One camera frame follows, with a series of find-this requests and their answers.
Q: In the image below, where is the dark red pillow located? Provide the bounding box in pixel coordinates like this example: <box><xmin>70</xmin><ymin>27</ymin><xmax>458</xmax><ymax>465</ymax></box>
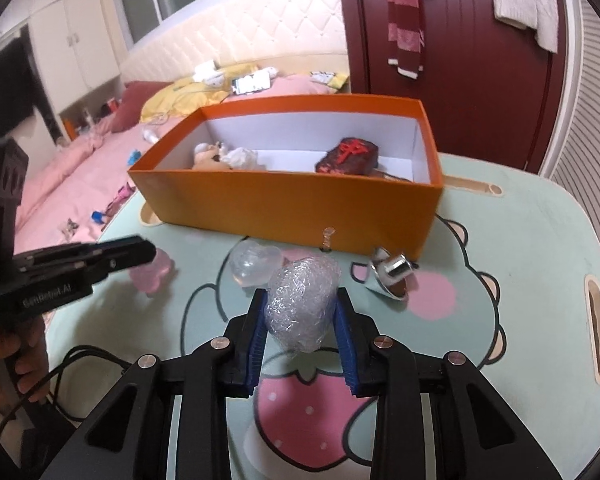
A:
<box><xmin>110</xmin><ymin>80</ymin><xmax>170</xmax><ymax>133</ymax></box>

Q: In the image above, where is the clear heart-shaped lid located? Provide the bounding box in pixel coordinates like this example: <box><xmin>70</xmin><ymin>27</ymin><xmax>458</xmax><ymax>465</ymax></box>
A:
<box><xmin>228</xmin><ymin>238</ymin><xmax>285</xmax><ymax>288</ymax></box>

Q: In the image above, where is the red pink striped scarf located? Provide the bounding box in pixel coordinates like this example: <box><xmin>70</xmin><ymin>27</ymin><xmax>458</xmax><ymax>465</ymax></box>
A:
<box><xmin>387</xmin><ymin>0</ymin><xmax>424</xmax><ymax>79</ymax></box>

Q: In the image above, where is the blue hair clip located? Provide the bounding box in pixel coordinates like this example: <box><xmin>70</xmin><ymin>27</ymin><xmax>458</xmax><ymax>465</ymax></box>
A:
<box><xmin>128</xmin><ymin>150</ymin><xmax>142</xmax><ymax>166</ymax></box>

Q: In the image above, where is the black hanging garment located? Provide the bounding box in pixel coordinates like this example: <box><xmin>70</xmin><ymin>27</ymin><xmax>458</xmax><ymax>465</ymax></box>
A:
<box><xmin>0</xmin><ymin>25</ymin><xmax>62</xmax><ymax>143</ymax></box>

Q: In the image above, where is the white tissue pack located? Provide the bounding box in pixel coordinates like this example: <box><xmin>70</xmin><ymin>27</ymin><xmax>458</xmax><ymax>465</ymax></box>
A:
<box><xmin>192</xmin><ymin>60</ymin><xmax>225</xmax><ymax>88</ymax></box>

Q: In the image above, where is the clear bubble wrap ball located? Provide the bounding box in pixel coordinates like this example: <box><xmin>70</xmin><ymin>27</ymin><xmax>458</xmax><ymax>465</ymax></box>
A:
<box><xmin>264</xmin><ymin>254</ymin><xmax>341</xmax><ymax>353</ymax></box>

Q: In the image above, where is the cartoon figure keychain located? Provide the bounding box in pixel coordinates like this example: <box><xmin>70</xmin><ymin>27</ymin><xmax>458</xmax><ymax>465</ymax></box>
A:
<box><xmin>192</xmin><ymin>143</ymin><xmax>232</xmax><ymax>171</ymax></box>

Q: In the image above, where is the yellow pillow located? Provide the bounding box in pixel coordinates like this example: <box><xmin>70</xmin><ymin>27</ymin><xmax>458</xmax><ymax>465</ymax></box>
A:
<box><xmin>140</xmin><ymin>63</ymin><xmax>259</xmax><ymax>124</ymax></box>

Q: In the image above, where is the pink heart-shaped case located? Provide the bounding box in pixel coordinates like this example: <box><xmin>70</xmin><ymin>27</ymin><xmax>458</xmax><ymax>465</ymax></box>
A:
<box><xmin>129</xmin><ymin>248</ymin><xmax>174</xmax><ymax>295</ymax></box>

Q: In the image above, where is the black red pouch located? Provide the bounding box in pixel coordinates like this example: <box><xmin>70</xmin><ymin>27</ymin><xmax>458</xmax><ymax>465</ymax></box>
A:
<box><xmin>315</xmin><ymin>136</ymin><xmax>379</xmax><ymax>176</ymax></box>

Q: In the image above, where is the left hand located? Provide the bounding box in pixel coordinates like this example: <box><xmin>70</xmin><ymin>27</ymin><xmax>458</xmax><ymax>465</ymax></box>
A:
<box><xmin>0</xmin><ymin>316</ymin><xmax>50</xmax><ymax>415</ymax></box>

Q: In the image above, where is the orange cardboard box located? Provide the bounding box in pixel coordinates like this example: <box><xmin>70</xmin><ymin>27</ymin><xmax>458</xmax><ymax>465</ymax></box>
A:
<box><xmin>129</xmin><ymin>94</ymin><xmax>443</xmax><ymax>259</ymax></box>

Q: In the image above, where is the silver metal clip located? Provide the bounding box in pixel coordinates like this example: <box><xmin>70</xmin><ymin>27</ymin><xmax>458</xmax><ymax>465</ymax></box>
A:
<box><xmin>364</xmin><ymin>247</ymin><xmax>414</xmax><ymax>301</ymax></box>

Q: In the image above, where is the white tissue ball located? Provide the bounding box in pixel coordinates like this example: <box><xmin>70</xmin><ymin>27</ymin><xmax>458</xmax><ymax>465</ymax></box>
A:
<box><xmin>220</xmin><ymin>148</ymin><xmax>263</xmax><ymax>170</ymax></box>

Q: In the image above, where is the white slatted closet door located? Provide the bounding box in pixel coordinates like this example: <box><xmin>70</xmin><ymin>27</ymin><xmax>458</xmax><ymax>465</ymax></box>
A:
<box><xmin>541</xmin><ymin>0</ymin><xmax>600</xmax><ymax>242</ymax></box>

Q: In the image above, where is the dark red wooden door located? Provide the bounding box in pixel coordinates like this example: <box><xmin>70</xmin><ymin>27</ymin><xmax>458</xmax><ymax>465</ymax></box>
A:
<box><xmin>341</xmin><ymin>0</ymin><xmax>567</xmax><ymax>174</ymax></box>

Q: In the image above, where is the blue white snack packet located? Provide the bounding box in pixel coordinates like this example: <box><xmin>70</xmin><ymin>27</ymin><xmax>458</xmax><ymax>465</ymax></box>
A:
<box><xmin>232</xmin><ymin>66</ymin><xmax>278</xmax><ymax>96</ymax></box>

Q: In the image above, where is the cream tufted headboard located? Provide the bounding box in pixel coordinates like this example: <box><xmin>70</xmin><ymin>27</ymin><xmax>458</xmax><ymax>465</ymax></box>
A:
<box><xmin>120</xmin><ymin>0</ymin><xmax>350</xmax><ymax>82</ymax></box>

